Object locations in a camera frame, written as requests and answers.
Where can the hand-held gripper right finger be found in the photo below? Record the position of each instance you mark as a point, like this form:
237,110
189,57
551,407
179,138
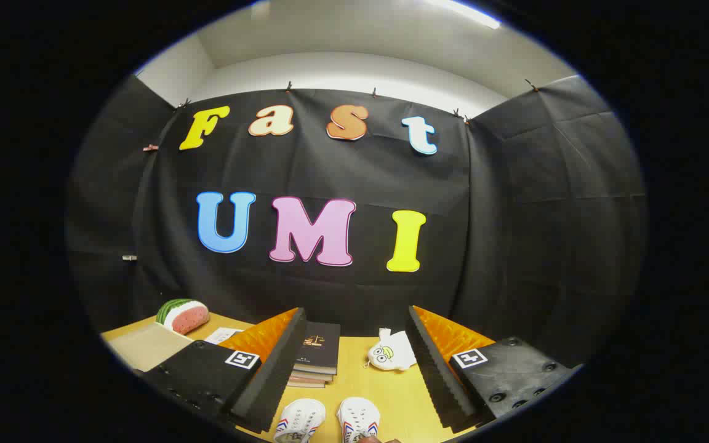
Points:
437,369

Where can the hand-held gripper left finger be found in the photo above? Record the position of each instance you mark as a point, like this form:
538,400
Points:
274,375

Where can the white canvas shoe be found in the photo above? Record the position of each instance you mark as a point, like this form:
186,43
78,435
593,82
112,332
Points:
359,418
300,419

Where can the beige fabric storage box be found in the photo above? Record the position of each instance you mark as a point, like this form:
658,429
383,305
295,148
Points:
148,347

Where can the brown cover book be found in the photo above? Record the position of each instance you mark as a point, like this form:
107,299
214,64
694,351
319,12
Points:
305,384

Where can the grey cover book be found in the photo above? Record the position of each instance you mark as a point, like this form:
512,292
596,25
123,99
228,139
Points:
312,376

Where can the white plush toy with eyes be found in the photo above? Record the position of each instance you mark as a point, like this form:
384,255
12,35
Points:
390,355

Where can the black cover book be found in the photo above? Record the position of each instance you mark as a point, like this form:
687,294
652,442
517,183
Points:
319,347

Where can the white portrait cover book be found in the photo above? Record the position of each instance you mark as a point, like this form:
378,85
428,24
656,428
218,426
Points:
222,335

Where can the watermelon slice plush toy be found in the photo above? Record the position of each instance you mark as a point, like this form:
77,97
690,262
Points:
185,317

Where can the black backdrop cloth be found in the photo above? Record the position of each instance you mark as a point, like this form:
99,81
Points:
305,172

